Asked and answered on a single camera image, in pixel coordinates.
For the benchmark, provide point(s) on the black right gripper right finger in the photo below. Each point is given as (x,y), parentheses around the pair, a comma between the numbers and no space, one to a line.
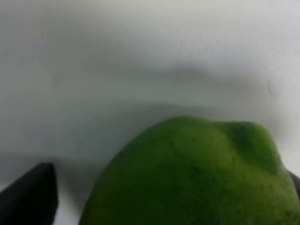
(296,183)

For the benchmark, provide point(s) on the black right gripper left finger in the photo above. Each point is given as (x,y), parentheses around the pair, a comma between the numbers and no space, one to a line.
(32,199)

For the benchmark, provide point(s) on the green lime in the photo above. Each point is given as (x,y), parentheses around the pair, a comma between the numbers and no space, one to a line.
(191,171)

